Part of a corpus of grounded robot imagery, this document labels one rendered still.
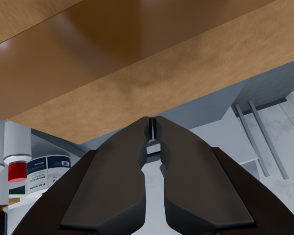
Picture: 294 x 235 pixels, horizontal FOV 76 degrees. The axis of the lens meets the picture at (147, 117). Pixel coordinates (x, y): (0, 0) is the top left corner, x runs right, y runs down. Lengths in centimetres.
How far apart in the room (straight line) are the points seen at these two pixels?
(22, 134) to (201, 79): 42
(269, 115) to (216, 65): 459
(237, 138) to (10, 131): 258
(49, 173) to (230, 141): 227
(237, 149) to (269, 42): 258
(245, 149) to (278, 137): 193
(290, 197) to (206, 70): 435
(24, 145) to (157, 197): 370
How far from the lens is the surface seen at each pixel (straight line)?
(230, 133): 279
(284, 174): 411
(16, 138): 50
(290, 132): 476
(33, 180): 99
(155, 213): 409
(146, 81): 15
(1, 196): 86
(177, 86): 17
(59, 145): 92
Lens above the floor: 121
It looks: 24 degrees down
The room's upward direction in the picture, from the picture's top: 162 degrees clockwise
